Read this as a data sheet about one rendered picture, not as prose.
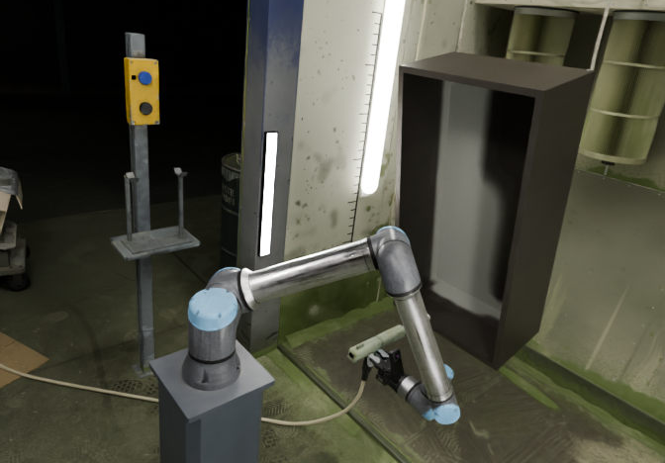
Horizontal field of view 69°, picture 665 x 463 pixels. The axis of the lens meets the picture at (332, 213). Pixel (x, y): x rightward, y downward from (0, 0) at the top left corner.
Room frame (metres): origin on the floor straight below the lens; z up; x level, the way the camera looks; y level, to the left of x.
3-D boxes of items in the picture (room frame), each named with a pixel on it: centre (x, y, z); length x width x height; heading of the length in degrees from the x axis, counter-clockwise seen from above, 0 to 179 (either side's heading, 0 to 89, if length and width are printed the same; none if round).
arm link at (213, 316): (1.30, 0.34, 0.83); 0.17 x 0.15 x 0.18; 1
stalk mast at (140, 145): (2.01, 0.86, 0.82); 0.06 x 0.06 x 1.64; 43
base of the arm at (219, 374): (1.29, 0.34, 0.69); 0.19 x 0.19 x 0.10
